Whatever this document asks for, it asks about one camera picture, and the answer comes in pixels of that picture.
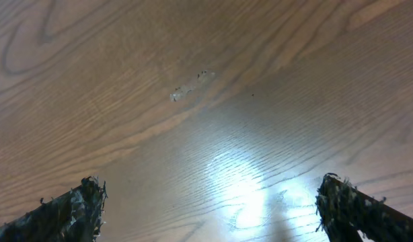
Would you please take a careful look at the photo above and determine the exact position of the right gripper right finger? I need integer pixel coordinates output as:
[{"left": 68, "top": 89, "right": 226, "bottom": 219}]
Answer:
[{"left": 315, "top": 173, "right": 413, "bottom": 242}]

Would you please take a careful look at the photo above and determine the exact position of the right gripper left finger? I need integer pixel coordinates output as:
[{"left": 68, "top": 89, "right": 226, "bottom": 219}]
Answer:
[{"left": 0, "top": 176, "right": 108, "bottom": 242}]

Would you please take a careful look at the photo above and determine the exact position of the tape residue on table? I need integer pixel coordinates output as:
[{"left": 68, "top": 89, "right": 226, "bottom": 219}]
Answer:
[{"left": 170, "top": 70, "right": 216, "bottom": 102}]

